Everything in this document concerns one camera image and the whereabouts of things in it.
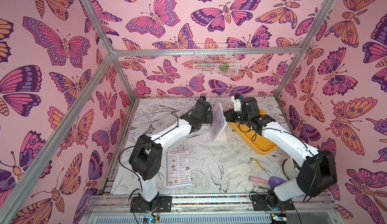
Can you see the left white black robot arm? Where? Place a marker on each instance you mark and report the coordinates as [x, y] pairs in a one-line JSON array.
[[146, 156]]

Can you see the white pot green plant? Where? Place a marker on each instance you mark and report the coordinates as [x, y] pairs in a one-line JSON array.
[[290, 168]]

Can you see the pink food menu sheet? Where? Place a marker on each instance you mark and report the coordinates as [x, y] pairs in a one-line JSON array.
[[217, 121]]

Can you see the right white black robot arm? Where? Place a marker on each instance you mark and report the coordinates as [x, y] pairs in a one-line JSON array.
[[317, 167]]

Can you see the white work glove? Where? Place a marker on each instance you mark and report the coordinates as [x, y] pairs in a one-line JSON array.
[[239, 176]]

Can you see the clear acrylic menu holder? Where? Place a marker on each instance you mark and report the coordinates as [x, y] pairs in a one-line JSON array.
[[218, 124]]

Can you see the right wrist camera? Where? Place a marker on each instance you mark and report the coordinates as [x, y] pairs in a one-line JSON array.
[[236, 99]]

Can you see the aluminium front rail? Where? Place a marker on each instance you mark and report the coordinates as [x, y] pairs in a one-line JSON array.
[[212, 209]]

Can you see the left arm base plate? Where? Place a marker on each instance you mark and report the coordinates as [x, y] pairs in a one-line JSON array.
[[151, 204]]

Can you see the yellow pencil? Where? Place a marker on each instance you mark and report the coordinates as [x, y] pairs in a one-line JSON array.
[[257, 162]]

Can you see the green item in basket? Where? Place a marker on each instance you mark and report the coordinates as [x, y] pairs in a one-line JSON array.
[[223, 68]]

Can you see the yellow plastic tray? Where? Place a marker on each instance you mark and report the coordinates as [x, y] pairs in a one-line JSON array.
[[258, 143]]

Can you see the purple pink garden trowel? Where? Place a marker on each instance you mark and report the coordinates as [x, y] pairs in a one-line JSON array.
[[273, 181]]

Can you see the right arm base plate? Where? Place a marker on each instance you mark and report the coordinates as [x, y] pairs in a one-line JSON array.
[[266, 202]]

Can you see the white yellow menu sheet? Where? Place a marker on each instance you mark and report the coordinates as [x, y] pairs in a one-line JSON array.
[[178, 168]]

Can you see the white wire wall basket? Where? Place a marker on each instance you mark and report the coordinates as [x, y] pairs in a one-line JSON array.
[[206, 61]]

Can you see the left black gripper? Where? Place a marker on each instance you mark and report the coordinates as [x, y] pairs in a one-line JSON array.
[[209, 115]]

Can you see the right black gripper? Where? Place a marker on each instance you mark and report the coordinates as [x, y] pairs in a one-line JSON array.
[[229, 115]]

